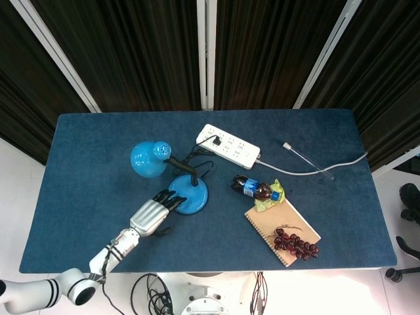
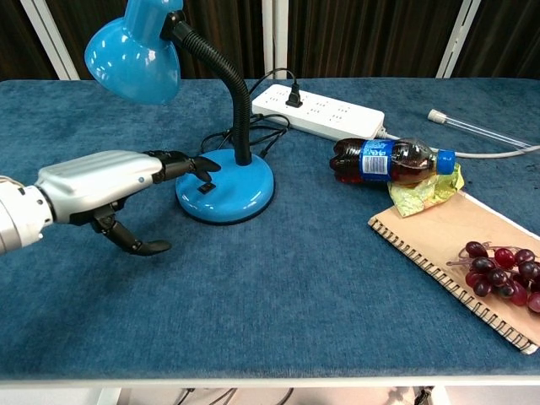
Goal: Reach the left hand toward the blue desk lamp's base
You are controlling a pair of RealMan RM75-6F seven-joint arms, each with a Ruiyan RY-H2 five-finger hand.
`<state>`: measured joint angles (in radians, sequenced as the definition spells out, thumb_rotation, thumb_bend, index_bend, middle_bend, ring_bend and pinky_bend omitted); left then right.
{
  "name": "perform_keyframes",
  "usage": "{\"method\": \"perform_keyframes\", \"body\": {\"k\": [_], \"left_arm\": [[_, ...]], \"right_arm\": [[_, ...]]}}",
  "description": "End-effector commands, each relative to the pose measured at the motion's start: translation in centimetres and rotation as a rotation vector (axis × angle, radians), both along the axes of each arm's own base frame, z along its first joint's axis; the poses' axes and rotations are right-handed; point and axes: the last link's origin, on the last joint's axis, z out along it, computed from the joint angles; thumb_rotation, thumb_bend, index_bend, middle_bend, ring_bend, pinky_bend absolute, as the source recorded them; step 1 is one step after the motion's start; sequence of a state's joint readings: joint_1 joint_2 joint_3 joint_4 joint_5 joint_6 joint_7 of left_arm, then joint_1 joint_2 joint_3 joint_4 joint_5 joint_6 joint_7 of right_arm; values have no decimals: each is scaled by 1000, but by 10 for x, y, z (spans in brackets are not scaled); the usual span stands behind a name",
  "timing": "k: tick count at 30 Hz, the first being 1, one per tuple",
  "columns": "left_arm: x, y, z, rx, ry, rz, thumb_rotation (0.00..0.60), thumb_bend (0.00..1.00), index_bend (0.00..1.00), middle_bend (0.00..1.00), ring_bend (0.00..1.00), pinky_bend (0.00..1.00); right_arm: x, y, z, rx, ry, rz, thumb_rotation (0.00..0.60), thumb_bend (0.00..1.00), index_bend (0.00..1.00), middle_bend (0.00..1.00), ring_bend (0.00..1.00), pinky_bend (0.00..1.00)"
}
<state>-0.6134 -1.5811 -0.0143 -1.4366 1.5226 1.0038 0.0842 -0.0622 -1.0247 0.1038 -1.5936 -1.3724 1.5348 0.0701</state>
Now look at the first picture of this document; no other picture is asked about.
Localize left silver and black robot hand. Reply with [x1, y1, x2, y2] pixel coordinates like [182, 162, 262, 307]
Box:
[129, 188, 188, 238]

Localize blue gooseneck desk lamp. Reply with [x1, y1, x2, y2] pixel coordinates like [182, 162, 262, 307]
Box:
[130, 140, 209, 217]

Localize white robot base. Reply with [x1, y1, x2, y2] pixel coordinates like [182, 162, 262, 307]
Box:
[157, 271, 263, 315]

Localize blue velvet table cloth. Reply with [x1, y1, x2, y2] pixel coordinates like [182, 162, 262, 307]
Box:
[18, 109, 398, 274]

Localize cola bottle with blue label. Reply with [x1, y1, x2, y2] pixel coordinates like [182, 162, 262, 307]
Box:
[230, 175, 284, 201]

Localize white power strip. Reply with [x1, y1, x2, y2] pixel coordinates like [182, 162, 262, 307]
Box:
[196, 123, 262, 171]

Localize crumpled yellow-green wrapper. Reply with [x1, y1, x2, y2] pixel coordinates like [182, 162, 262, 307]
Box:
[253, 178, 287, 213]

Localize brown spiral notebook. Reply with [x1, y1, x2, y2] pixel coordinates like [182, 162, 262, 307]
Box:
[243, 198, 322, 268]

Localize bunch of red grapes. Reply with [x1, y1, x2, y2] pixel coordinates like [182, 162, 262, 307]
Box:
[267, 224, 320, 261]

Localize glass tube with white cap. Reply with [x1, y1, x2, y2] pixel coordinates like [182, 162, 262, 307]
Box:
[282, 141, 335, 181]

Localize dark brown curtain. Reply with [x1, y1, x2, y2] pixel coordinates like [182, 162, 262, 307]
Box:
[301, 0, 420, 173]
[213, 0, 344, 111]
[0, 0, 89, 165]
[31, 0, 201, 112]

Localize black office chair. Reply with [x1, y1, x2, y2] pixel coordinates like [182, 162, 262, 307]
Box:
[385, 182, 420, 283]

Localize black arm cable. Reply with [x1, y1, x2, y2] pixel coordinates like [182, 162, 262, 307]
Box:
[100, 241, 127, 315]

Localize black cable bundle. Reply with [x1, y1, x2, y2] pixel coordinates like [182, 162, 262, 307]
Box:
[131, 272, 175, 315]

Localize black power cord with plug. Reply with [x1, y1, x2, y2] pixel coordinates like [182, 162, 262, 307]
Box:
[182, 134, 222, 180]

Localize red and black wires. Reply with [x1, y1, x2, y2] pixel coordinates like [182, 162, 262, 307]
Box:
[249, 271, 268, 315]

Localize white frame post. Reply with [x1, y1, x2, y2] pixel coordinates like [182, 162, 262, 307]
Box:
[196, 0, 217, 111]
[9, 0, 101, 114]
[293, 0, 364, 110]

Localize white power strip cable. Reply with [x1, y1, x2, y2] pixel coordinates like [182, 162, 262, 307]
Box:
[255, 151, 369, 177]

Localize white frame foot bar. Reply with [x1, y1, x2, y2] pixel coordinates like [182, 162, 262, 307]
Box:
[373, 144, 420, 180]

